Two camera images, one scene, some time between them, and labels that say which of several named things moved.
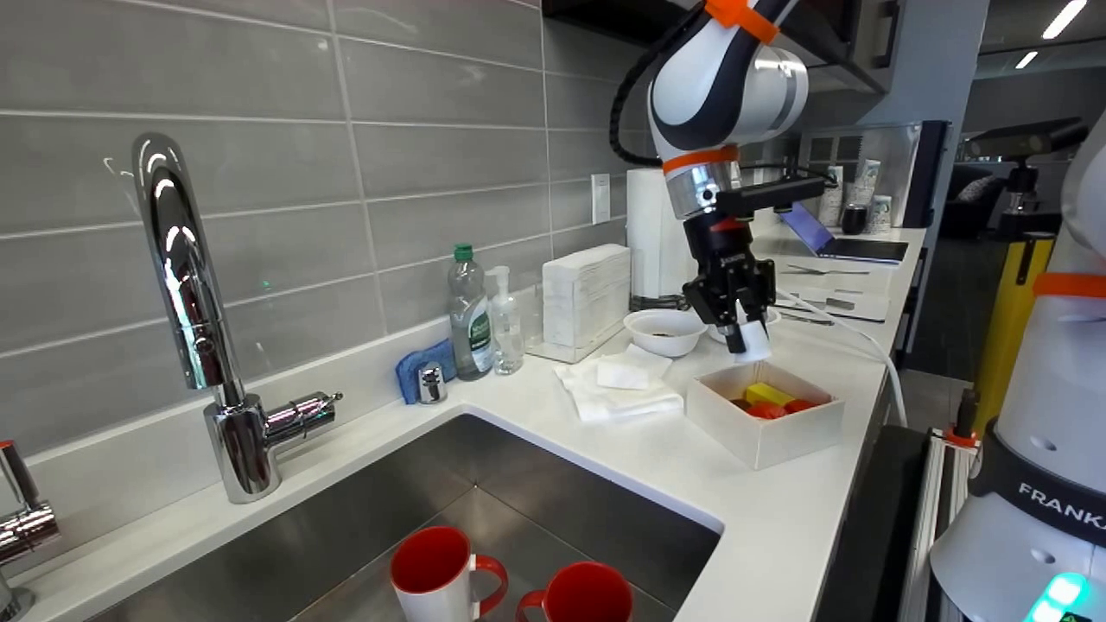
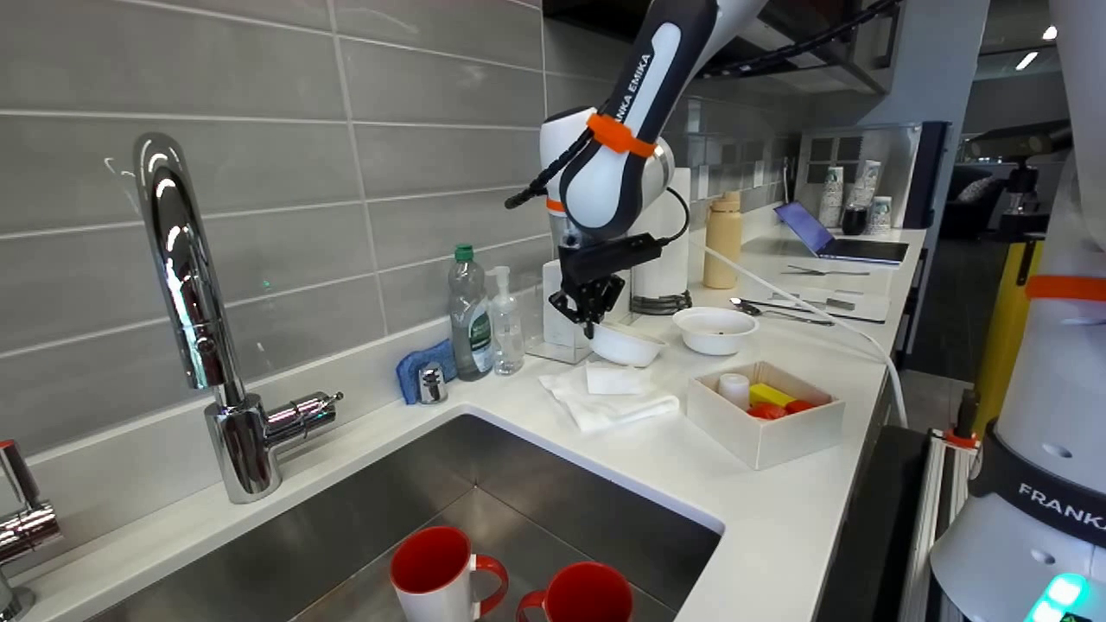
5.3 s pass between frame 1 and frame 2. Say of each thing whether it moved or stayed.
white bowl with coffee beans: moved
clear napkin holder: stayed
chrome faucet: stayed
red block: stayed
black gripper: moved
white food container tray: stayed
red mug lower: stayed
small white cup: moved
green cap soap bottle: stayed
